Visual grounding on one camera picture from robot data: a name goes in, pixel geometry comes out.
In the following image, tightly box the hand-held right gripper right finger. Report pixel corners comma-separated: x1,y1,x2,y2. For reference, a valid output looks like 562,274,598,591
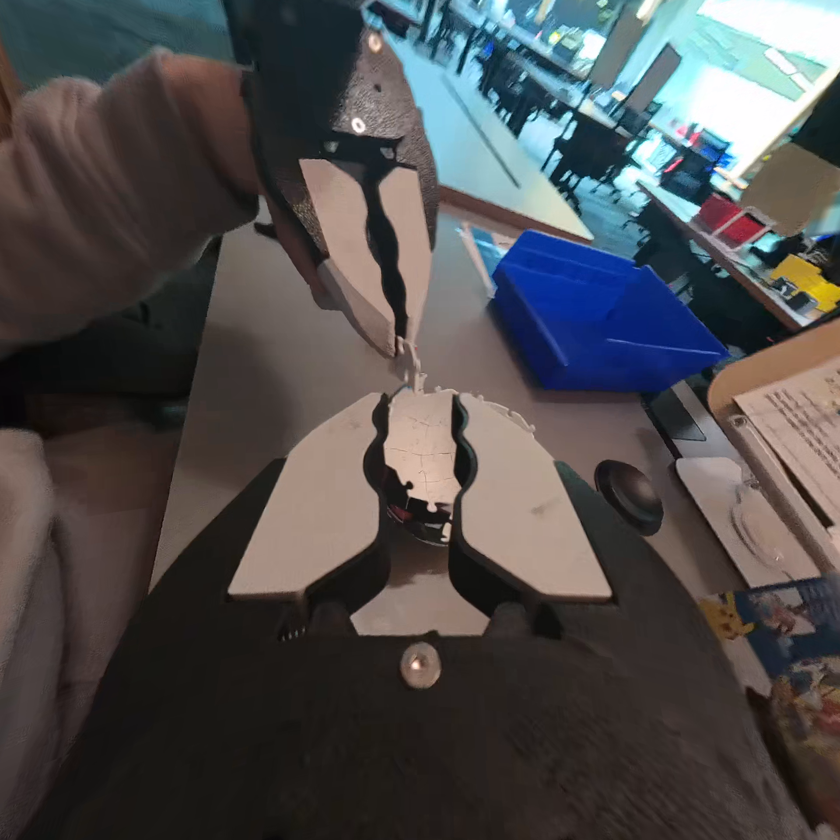
448,392,615,620

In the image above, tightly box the yellow box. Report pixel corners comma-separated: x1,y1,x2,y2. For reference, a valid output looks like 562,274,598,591
769,255,840,317

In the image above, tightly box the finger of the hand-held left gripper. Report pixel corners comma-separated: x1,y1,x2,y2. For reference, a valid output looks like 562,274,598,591
377,163,434,343
298,159,403,360

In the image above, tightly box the single white puzzle piece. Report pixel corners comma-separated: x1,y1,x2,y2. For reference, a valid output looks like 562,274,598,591
392,338,427,395

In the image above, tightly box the person's beige clothing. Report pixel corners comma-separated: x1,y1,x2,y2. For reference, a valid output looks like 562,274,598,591
0,427,185,840

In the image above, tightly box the blue plastic bin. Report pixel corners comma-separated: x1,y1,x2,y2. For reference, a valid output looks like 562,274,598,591
491,230,731,391

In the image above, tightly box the red storage bin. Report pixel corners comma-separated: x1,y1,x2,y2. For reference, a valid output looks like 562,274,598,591
697,196,767,245

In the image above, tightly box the tan square panel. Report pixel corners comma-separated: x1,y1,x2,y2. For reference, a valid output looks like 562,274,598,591
740,141,840,238

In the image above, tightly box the colourful cartoon puzzle box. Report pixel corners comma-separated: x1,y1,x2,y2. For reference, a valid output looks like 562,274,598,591
699,576,840,828

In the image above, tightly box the neighbouring grey table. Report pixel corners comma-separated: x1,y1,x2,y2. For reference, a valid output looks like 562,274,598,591
384,26,595,245

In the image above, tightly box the person's left hand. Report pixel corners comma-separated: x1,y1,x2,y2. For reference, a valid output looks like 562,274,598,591
268,196,330,291

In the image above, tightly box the printed paper sheet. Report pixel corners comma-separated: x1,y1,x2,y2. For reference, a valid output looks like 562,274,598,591
734,357,840,526

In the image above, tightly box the black round ball stand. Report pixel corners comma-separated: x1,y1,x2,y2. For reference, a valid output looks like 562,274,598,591
594,459,664,536

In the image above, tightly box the printed instruction leaflet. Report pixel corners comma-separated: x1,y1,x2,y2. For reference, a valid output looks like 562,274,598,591
459,223,519,296

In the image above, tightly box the half-built cartoon puzzle ball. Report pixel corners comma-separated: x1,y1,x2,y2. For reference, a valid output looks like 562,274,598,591
381,387,536,546

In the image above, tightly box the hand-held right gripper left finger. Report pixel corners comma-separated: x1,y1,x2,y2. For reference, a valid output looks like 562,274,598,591
227,392,395,618

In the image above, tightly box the black square panel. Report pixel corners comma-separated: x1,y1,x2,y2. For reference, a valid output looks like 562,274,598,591
791,85,840,168

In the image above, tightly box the person's left forearm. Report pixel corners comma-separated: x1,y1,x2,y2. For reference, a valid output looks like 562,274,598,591
0,49,263,349

